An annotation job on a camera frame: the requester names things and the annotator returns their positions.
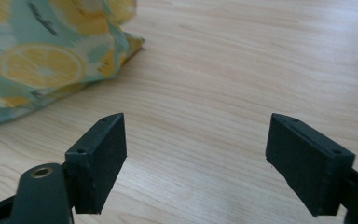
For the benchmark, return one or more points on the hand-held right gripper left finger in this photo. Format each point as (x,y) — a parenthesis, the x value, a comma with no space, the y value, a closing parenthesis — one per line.
(98,165)

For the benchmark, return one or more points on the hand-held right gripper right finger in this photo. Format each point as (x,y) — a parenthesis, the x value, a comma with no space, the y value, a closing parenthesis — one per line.
(304,165)

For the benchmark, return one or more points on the teal lemon-print cloth bag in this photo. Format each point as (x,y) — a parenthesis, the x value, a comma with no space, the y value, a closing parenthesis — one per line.
(43,59)

